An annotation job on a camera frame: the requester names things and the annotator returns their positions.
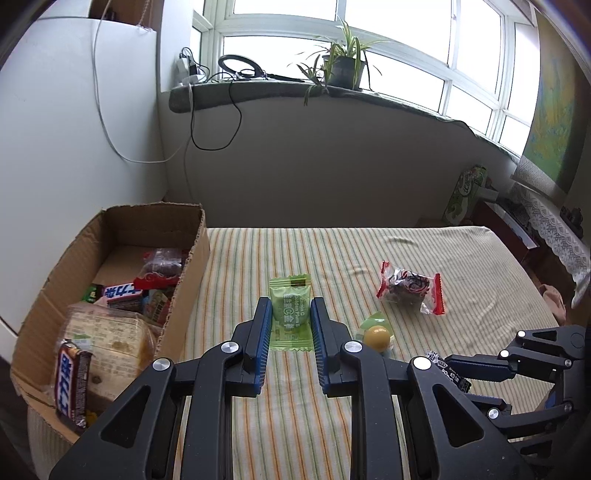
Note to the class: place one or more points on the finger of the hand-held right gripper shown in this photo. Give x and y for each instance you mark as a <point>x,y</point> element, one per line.
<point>521,422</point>
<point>489,367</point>

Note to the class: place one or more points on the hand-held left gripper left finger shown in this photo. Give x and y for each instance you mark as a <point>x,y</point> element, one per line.
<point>264,332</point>

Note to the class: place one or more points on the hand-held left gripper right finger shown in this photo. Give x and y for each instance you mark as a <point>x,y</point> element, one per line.
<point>318,332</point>

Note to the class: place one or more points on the green snack packet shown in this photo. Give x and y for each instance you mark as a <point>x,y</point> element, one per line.
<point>290,309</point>

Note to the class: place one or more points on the black white small packet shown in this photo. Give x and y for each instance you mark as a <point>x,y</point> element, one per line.
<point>436,359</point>

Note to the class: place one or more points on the red dark date packet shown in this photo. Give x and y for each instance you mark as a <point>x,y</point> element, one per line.
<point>408,286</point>
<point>159,265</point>

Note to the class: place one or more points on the blue-white candy packet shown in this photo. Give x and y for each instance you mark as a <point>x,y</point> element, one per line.
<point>122,293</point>

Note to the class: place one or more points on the brown cardboard box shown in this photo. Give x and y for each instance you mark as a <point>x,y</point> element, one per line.
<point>152,226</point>

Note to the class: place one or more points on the brown chocolate bar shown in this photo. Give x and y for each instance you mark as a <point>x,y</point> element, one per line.
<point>74,383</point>

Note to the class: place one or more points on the yellow ball candy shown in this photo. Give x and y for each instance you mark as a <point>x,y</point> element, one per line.
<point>376,337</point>

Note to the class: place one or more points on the striped bed sheet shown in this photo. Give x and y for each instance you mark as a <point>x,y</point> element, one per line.
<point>323,249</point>

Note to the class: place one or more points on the beige cloth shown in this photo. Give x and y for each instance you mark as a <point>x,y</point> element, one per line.
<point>551,300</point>

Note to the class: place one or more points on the clear bread package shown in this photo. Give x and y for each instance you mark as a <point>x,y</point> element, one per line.
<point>115,341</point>

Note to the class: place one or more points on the dark wooden cabinet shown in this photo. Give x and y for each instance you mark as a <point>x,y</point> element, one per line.
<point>489,217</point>

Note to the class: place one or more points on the lace-covered side table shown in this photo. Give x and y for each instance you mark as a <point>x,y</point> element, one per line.
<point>554,230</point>

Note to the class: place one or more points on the green printed bag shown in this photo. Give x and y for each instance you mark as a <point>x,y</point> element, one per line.
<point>461,198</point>

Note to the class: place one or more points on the small dark figurine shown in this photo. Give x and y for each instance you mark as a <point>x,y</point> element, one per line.
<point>571,216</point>

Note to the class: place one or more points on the grey windowsill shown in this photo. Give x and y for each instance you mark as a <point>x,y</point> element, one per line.
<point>277,90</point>

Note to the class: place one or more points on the potted spider plant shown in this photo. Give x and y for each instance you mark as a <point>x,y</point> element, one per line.
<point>344,71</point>

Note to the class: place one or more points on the white power strip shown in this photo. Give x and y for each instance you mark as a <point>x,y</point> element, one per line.
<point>187,80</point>

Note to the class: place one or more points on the white charger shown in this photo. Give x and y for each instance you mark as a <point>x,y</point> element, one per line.
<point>183,67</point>

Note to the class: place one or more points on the white wardrobe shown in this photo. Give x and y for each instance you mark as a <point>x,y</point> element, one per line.
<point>55,138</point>

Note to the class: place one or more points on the white framed window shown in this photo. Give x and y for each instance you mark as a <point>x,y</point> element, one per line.
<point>397,27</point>

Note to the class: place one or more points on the cardboard box on wardrobe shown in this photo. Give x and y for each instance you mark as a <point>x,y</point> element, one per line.
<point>124,14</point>

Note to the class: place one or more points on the green wall poster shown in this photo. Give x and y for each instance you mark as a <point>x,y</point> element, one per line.
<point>554,115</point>

